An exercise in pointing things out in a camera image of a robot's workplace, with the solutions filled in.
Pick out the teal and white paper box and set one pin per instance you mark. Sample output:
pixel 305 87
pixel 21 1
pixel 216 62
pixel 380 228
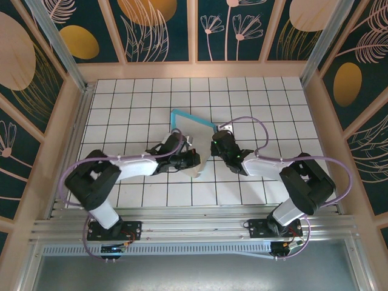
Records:
pixel 197 133

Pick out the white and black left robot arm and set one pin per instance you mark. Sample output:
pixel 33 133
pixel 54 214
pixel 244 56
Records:
pixel 136 165

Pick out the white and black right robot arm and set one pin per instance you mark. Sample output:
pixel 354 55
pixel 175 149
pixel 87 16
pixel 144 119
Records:
pixel 263 168

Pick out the black left controller board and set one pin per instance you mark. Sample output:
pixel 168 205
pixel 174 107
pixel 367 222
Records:
pixel 112 249

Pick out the black controller board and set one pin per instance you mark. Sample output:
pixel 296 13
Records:
pixel 282 249
pixel 112 249

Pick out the black right controller board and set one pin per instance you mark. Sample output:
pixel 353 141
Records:
pixel 282 249

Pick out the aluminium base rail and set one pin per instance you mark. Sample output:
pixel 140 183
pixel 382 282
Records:
pixel 197 225

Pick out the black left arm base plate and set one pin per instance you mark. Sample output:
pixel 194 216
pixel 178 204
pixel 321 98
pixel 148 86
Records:
pixel 133 230

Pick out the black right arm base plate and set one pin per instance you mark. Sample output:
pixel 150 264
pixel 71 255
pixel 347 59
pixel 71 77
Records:
pixel 257 228

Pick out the aluminium side rail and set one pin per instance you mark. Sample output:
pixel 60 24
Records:
pixel 82 106

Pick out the aluminium corner post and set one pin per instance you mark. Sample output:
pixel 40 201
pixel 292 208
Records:
pixel 329 45
pixel 62 48

